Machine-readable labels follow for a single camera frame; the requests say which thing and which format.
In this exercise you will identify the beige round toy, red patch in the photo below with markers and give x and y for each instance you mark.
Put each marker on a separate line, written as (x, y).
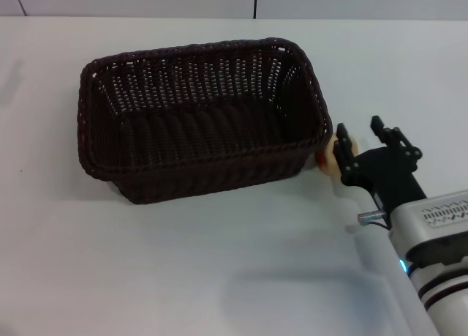
(331, 163)

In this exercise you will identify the black woven rectangular basket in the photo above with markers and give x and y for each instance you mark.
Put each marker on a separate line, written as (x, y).
(204, 138)

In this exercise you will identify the white vented wrist camera box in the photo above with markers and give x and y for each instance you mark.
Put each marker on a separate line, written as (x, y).
(431, 219)

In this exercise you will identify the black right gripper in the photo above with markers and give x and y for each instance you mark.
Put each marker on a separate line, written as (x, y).
(387, 175)

